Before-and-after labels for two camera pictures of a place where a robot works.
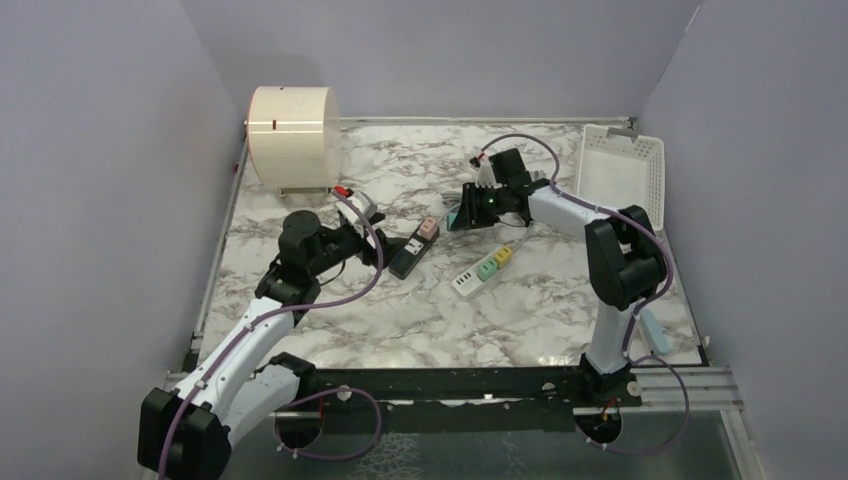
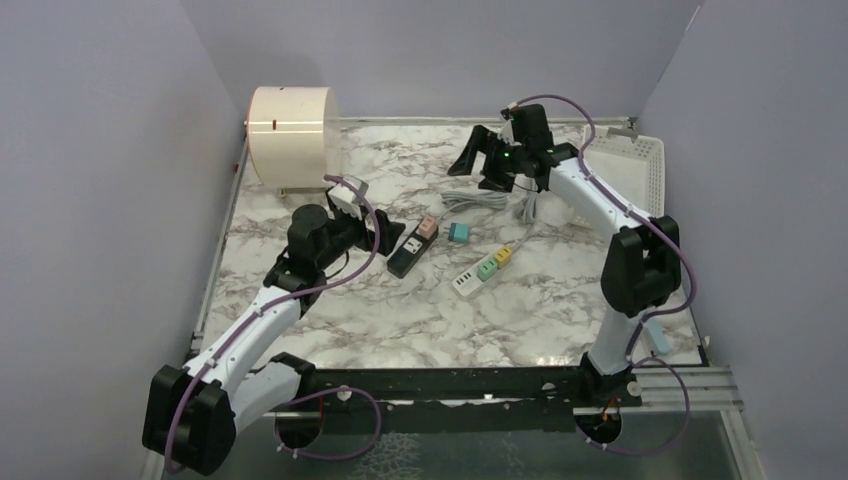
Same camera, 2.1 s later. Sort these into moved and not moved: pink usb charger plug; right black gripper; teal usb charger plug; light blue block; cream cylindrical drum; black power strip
Moved: right black gripper; teal usb charger plug
Not moved: pink usb charger plug; black power strip; light blue block; cream cylindrical drum
